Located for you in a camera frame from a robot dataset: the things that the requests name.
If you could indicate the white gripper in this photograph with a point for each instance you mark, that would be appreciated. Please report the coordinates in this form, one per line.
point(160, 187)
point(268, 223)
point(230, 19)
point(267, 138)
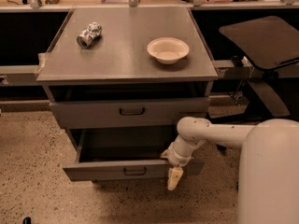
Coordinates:
point(177, 158)

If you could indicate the grey drawer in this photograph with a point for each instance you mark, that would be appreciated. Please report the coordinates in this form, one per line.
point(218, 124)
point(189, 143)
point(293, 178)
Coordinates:
point(127, 113)
point(120, 153)

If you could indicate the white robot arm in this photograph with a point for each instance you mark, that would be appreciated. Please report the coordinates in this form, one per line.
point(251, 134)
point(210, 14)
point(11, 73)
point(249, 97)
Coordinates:
point(268, 180)

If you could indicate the grey drawer cabinet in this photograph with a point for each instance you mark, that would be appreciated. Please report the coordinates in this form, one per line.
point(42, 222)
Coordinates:
point(117, 66)

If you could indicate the white paper bowl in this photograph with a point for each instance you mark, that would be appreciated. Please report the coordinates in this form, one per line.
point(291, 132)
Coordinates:
point(168, 50)

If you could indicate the black office chair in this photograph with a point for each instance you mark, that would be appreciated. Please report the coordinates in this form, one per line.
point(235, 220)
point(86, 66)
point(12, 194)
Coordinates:
point(271, 46)

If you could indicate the crushed silver can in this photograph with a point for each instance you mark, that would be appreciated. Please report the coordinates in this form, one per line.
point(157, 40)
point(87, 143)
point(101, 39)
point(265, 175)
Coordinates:
point(88, 35)

